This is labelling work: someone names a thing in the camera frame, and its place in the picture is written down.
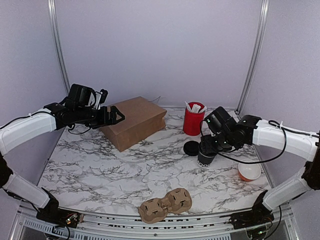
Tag black plastic cup lid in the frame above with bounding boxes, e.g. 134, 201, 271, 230
199, 141, 217, 157

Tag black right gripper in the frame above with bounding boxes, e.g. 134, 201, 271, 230
201, 131, 234, 155

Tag aluminium frame post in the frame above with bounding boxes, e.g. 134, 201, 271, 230
47, 0, 71, 93
236, 0, 270, 114

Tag brown paper bag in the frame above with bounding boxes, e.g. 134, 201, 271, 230
100, 96, 167, 152

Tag black plastic cup lids stack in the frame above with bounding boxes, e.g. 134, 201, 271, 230
183, 140, 199, 157

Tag aluminium frame post left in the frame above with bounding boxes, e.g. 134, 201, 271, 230
47, 0, 71, 93

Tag black paper coffee cup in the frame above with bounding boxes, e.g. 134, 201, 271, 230
197, 151, 216, 168

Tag aluminium frame post right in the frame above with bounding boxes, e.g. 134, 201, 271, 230
236, 0, 270, 114

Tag red cylindrical canister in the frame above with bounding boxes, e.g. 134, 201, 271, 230
182, 101, 206, 136

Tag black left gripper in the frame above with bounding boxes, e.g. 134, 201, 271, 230
75, 105, 125, 129

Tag orange white bowl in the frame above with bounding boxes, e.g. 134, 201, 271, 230
238, 162, 262, 182

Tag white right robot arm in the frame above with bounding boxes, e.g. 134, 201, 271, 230
199, 107, 320, 229

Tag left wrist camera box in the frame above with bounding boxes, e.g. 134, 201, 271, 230
64, 83, 108, 111

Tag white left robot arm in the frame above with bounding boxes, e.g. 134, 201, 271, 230
0, 103, 125, 228

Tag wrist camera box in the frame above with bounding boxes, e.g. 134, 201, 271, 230
204, 106, 237, 134
64, 83, 108, 111

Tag white sugar stick packets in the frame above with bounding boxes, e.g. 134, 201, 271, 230
185, 102, 207, 114

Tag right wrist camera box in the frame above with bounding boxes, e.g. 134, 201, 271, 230
204, 106, 237, 134

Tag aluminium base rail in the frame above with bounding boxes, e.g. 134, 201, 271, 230
9, 202, 300, 240

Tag brown cardboard cup carrier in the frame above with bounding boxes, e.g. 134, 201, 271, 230
138, 188, 193, 224

